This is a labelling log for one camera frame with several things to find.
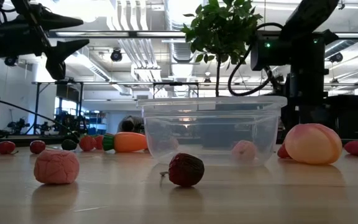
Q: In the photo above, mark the red cherry toy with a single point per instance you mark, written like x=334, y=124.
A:
x=5, y=147
x=37, y=147

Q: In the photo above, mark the small pink fruit toy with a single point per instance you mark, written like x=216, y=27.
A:
x=243, y=151

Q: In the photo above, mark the orange carrot toy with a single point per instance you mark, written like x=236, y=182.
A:
x=129, y=142

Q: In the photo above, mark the peach toy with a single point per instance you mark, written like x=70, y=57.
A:
x=312, y=144

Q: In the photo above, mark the person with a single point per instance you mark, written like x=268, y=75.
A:
x=130, y=124

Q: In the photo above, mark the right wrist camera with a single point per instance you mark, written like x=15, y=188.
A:
x=269, y=56

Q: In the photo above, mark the overhead bar with light strips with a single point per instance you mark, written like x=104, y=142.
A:
x=52, y=35

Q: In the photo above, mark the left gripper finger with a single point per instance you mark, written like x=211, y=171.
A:
x=57, y=22
x=57, y=59

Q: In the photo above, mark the green plant in black pot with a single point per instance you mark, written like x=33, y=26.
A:
x=222, y=28

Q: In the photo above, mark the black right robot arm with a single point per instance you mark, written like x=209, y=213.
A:
x=309, y=18

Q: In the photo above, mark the dark green avocado toy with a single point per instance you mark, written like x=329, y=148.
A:
x=69, y=145

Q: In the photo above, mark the pink wrinkled ball toy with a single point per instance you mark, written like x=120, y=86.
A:
x=56, y=166

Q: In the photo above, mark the clear plastic tupperware container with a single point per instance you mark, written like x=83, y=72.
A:
x=172, y=155

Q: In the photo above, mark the black ceiling spotlight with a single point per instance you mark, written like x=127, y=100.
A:
x=11, y=60
x=116, y=55
x=336, y=57

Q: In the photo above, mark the black aluminium rig frame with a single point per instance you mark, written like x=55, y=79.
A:
x=26, y=141

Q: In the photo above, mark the dark office partition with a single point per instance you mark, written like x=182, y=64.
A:
x=346, y=115

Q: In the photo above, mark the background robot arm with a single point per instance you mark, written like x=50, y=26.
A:
x=17, y=127

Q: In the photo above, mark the dark red stemmed fruit toy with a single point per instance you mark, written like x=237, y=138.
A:
x=186, y=169

